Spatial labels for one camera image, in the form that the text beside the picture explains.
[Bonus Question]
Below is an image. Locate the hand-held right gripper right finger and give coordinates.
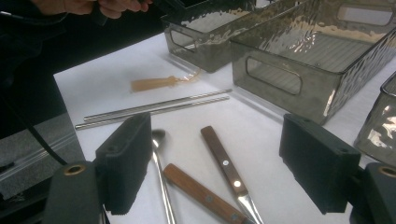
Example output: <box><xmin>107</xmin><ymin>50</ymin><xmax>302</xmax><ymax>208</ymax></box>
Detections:
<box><xmin>278</xmin><ymin>113</ymin><xmax>362</xmax><ymax>215</ymax></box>

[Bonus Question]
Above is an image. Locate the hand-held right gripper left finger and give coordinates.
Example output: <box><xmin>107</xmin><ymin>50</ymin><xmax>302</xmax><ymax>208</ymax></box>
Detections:
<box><xmin>94</xmin><ymin>112</ymin><xmax>153</xmax><ymax>216</ymax></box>

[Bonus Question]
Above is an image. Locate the metal spoon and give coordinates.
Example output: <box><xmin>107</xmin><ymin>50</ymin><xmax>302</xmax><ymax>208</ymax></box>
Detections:
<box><xmin>150</xmin><ymin>128</ymin><xmax>177</xmax><ymax>224</ymax></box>

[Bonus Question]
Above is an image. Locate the metal chopstick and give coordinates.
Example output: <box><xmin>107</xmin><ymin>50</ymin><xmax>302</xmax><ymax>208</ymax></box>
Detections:
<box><xmin>83</xmin><ymin>88</ymin><xmax>233</xmax><ymax>122</ymax></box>
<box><xmin>74</xmin><ymin>95</ymin><xmax>231</xmax><ymax>131</ymax></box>

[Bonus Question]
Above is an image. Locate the smoky clear plastic bin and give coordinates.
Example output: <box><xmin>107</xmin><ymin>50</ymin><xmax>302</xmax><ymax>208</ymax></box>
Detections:
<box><xmin>230</xmin><ymin>0</ymin><xmax>396</xmax><ymax>126</ymax></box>
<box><xmin>161</xmin><ymin>0</ymin><xmax>260</xmax><ymax>74</ymax></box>
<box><xmin>354</xmin><ymin>70</ymin><xmax>396</xmax><ymax>167</ymax></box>

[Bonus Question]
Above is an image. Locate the wooden-handled knife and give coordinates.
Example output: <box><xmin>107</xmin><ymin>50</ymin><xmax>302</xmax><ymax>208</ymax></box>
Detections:
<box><xmin>163</xmin><ymin>162</ymin><xmax>256</xmax><ymax>224</ymax></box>

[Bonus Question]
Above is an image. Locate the metal floor rail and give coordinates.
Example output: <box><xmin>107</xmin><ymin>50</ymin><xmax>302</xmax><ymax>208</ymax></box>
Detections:
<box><xmin>0</xmin><ymin>141</ymin><xmax>78</xmax><ymax>200</ymax></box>

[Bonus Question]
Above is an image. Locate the right hand-held gripper cable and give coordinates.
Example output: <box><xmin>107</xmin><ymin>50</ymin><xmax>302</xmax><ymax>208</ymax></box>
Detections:
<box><xmin>0</xmin><ymin>90</ymin><xmax>68</xmax><ymax>166</ymax></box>

